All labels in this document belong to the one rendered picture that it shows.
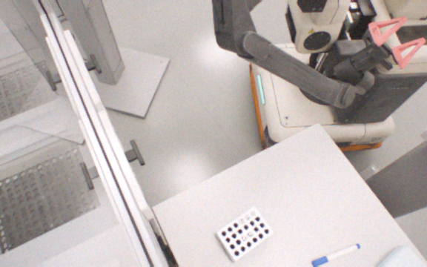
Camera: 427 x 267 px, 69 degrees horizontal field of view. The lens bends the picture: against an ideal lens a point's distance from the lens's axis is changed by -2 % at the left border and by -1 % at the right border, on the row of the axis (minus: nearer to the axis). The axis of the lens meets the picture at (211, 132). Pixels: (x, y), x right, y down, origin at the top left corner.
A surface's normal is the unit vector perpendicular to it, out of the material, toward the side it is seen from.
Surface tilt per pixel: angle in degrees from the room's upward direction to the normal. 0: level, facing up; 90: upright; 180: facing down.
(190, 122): 0
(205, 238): 0
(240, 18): 56
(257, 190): 0
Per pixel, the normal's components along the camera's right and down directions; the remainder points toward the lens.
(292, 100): 0.03, -0.45
